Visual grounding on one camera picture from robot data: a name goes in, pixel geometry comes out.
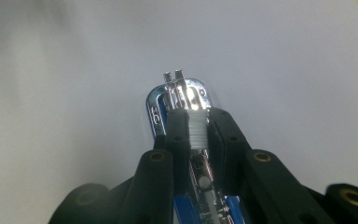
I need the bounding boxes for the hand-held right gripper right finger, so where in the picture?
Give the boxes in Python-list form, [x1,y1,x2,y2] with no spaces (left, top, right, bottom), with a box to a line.
[206,106,337,224]

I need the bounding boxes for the white table sheet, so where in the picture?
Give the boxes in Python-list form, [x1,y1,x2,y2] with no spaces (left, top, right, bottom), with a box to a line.
[0,0,358,224]

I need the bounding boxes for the blue stapler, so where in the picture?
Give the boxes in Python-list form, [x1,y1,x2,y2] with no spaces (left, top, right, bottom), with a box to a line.
[145,69,246,224]

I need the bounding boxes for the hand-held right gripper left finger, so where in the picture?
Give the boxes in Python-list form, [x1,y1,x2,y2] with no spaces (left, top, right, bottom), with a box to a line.
[125,108,192,224]

